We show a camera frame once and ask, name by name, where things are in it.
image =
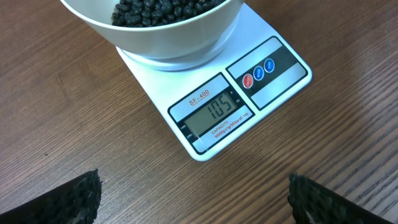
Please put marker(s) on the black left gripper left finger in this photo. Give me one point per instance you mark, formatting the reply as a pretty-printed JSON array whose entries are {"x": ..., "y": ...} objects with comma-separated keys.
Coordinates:
[{"x": 76, "y": 201}]

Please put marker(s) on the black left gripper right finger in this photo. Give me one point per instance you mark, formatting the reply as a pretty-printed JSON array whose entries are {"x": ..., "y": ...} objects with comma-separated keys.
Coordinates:
[{"x": 313, "y": 203}]

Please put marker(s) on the white bowl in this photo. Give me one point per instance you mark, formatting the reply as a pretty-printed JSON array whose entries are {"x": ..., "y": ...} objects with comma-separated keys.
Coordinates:
[{"x": 168, "y": 41}]

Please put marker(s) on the black beans in bowl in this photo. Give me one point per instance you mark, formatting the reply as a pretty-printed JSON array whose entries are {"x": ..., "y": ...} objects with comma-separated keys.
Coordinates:
[{"x": 153, "y": 13}]

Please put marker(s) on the white digital kitchen scale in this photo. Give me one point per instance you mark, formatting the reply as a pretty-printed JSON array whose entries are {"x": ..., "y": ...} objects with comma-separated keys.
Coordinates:
[{"x": 212, "y": 98}]

